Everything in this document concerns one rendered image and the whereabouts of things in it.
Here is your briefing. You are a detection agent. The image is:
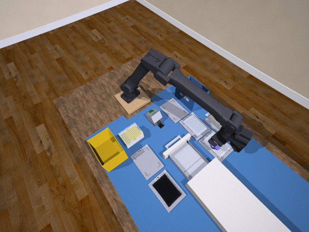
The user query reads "blue open-top bin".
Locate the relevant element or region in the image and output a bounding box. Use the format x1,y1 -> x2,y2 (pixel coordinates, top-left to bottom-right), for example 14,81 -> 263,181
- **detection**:
175,76 -> 210,111

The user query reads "blue bench mat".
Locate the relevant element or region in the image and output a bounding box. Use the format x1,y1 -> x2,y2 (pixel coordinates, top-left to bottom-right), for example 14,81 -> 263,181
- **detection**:
86,85 -> 309,232

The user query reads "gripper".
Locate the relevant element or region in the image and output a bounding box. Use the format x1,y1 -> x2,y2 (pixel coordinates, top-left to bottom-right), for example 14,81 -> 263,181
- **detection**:
208,130 -> 230,150

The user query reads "yellow open-top bin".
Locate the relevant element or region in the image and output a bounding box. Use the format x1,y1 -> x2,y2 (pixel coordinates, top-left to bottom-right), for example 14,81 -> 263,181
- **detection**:
87,128 -> 128,172

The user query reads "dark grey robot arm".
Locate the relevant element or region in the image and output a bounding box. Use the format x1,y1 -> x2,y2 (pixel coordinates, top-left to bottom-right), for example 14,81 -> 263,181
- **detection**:
120,48 -> 253,153

